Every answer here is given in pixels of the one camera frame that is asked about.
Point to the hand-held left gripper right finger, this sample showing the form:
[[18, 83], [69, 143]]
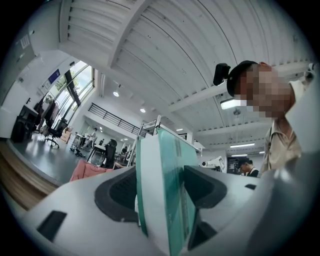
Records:
[[207, 190]]

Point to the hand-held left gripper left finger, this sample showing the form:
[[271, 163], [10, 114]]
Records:
[[117, 197]]

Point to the green and white box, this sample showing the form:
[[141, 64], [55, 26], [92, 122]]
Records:
[[155, 180]]

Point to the pink quilted blanket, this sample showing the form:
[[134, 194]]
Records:
[[85, 171]]

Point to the black shelving unit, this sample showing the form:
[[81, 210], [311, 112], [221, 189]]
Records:
[[233, 165]]

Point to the black high-back office chair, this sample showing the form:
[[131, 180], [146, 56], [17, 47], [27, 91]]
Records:
[[110, 153]]

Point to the white table with black legs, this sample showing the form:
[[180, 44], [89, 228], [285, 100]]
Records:
[[98, 148]]

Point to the long strip ceiling light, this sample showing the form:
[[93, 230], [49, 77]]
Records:
[[242, 145]]

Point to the white equipment cart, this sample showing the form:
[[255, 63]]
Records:
[[78, 141]]

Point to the black balcony railing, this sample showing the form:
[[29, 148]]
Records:
[[115, 119]]

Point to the cardboard boxes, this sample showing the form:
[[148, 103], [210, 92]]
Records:
[[67, 135]]

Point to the person's beige shirt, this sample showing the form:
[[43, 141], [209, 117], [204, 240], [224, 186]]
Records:
[[280, 145]]

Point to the rectangular ceiling light panel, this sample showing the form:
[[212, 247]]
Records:
[[230, 103]]

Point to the black mesh office chair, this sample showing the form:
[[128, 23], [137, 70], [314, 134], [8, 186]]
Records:
[[56, 131]]

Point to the round ceiling light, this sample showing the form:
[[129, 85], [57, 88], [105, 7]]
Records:
[[142, 110], [115, 94]]

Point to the clothes rack with garments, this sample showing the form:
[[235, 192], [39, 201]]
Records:
[[47, 110]]

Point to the person's head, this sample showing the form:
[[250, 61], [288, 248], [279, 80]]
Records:
[[267, 92]]

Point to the large glass window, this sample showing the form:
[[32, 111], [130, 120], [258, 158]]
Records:
[[75, 87]]

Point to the black storage cabinet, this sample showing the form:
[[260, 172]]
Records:
[[23, 125]]

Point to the white metal frame rack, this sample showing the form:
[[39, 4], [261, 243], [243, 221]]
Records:
[[150, 127]]

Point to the black head camera band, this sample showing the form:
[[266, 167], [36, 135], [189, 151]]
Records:
[[235, 77]]

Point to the black head-mounted camera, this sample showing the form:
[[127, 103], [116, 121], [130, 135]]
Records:
[[221, 73]]

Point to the white framed wall notice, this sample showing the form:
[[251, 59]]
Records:
[[46, 84]]

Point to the blue wall sign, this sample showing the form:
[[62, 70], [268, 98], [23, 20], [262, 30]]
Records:
[[54, 76]]

